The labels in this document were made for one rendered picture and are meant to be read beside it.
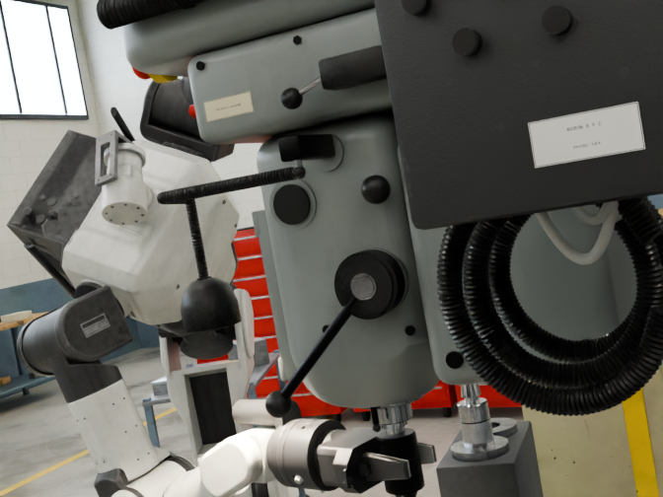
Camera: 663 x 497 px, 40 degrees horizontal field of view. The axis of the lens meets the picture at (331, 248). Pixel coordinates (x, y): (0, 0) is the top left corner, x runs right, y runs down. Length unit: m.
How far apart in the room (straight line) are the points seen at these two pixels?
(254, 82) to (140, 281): 0.53
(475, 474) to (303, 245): 0.56
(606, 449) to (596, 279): 2.02
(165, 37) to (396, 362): 0.43
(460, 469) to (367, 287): 0.55
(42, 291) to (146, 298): 10.08
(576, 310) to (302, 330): 0.30
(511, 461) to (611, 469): 1.50
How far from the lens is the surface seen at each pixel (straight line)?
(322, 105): 0.95
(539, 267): 0.88
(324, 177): 0.97
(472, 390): 1.43
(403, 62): 0.65
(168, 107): 1.57
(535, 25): 0.62
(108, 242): 1.46
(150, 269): 1.43
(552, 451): 2.91
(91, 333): 1.41
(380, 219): 0.95
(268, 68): 0.98
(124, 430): 1.43
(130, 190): 1.36
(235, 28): 0.99
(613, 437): 2.87
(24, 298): 11.29
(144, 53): 1.06
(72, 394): 1.43
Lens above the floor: 1.55
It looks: 3 degrees down
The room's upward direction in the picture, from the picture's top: 10 degrees counter-clockwise
